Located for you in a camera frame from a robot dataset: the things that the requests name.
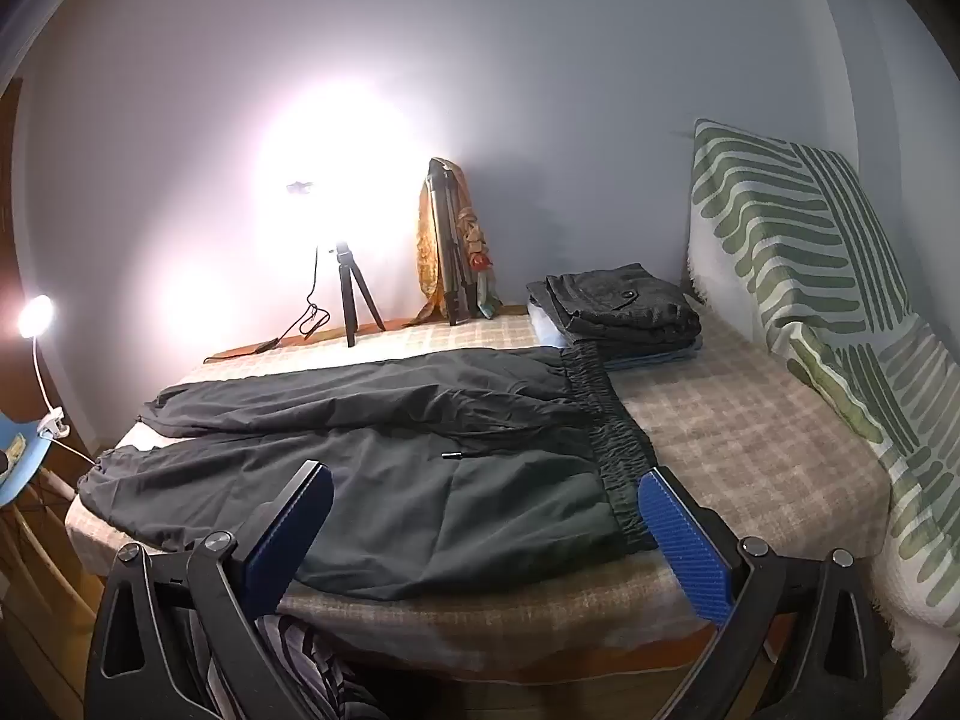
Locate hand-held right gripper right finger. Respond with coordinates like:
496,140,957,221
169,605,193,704
636,465,890,720

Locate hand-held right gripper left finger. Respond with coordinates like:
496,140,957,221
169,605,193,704
84,459,335,720

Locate black pants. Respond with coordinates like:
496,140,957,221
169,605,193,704
77,345,661,602

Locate folded dark grey pants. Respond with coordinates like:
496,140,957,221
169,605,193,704
525,262,702,361

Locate beige plaid blanket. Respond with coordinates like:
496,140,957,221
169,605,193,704
64,311,897,672

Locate person's striped clothing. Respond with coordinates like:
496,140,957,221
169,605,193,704
187,600,387,720

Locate small black tripod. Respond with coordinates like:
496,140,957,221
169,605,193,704
330,240,388,350

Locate blue chair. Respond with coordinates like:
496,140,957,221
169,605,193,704
0,411,102,691

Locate orange patterned cloth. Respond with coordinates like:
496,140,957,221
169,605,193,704
411,157,502,328

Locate green striped pillow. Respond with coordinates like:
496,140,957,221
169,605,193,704
686,118,960,691

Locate white clip lamp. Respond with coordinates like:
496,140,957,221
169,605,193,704
16,294,98,466

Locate folded silver tripod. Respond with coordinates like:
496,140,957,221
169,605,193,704
427,159,478,328

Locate black ring light cable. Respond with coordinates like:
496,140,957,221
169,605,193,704
253,240,332,355

